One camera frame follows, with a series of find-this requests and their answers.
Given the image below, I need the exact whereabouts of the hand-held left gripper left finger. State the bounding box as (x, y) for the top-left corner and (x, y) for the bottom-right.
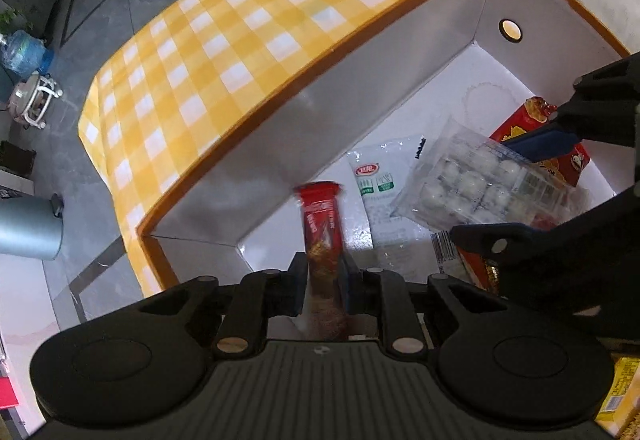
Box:
(139, 252), (308, 356)

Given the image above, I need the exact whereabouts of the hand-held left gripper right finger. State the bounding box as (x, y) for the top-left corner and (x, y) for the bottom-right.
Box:
(340, 252), (511, 356)

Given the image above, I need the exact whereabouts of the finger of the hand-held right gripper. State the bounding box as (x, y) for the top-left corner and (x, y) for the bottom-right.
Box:
(505, 54), (640, 163)
(450, 210), (601, 268)

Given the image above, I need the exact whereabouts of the large red snack bag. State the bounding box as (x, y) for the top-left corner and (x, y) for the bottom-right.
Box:
(489, 97), (592, 188)

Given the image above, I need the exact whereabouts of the clear bag of white balls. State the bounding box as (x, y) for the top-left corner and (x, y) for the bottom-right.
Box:
(390, 116), (583, 271)

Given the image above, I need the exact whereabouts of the red-topped brown snack packet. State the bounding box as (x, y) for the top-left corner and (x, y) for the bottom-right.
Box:
(294, 181), (351, 341)

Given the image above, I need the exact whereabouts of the white green snack packet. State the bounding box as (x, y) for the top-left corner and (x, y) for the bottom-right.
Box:
(347, 134), (436, 251)

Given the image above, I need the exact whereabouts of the yellow snack packet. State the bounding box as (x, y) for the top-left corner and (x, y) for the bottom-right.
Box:
(595, 354), (640, 427)

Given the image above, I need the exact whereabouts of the orange cardboard box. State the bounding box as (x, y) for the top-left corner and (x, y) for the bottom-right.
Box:
(136, 0), (633, 341)

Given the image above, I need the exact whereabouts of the yellow checkered tablecloth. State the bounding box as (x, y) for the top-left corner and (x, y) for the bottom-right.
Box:
(77, 0), (488, 298)

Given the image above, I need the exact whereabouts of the grey metal trash bin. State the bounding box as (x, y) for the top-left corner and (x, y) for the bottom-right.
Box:
(0, 194), (65, 262)

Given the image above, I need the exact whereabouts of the white low cabinet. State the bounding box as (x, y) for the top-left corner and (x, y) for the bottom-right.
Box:
(0, 260), (71, 423)

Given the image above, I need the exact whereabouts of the red flat object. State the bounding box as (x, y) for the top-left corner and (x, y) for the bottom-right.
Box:
(0, 377), (19, 409)

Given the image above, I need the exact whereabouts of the small white rolling stool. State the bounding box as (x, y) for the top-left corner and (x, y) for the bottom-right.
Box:
(7, 72), (63, 130)

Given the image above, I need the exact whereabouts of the blue water jug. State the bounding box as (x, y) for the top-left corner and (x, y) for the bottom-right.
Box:
(0, 29), (55, 76)

